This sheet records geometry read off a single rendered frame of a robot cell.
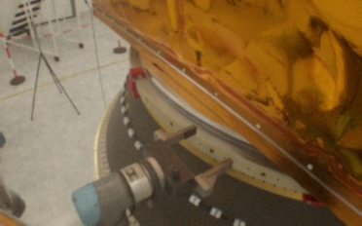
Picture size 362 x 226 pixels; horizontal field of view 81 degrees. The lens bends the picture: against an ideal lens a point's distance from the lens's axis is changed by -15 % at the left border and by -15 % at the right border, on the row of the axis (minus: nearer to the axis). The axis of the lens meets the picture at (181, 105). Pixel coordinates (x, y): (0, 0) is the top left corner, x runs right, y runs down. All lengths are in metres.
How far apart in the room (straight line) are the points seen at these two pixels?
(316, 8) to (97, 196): 0.48
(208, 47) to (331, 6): 0.33
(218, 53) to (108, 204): 0.41
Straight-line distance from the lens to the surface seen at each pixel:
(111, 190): 0.48
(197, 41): 0.63
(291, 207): 0.79
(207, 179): 0.51
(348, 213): 0.58
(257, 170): 0.67
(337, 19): 0.39
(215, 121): 0.69
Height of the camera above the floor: 2.20
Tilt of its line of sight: 37 degrees down
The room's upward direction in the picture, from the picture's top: 3 degrees clockwise
